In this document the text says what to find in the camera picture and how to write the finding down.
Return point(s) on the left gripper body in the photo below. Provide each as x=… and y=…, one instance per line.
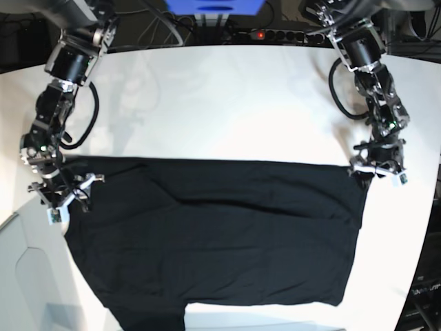
x=382, y=158

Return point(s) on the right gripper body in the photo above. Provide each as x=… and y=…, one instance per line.
x=59, y=186

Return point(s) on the black T-shirt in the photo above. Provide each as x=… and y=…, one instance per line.
x=165, y=233

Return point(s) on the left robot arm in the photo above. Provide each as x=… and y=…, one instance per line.
x=349, y=28

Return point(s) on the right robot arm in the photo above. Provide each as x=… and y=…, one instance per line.
x=87, y=31

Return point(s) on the black power strip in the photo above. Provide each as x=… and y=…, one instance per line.
x=279, y=37

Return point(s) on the blue plastic box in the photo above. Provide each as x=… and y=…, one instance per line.
x=236, y=7

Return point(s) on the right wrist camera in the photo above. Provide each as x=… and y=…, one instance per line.
x=58, y=215

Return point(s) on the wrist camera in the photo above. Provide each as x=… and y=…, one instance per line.
x=399, y=179
x=58, y=215

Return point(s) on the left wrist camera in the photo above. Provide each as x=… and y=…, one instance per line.
x=399, y=179

